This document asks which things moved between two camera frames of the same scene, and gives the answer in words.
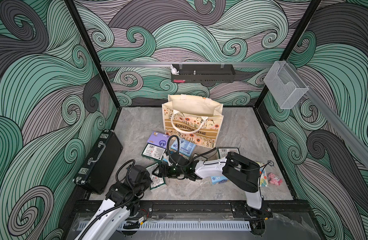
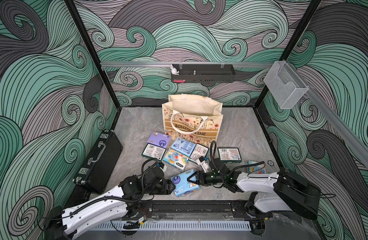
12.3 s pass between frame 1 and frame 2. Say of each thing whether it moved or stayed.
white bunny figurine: stayed
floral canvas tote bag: stayed
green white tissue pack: moved
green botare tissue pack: stayed
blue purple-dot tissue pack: moved
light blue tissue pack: stayed
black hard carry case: stayed
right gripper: moved
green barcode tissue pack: stayed
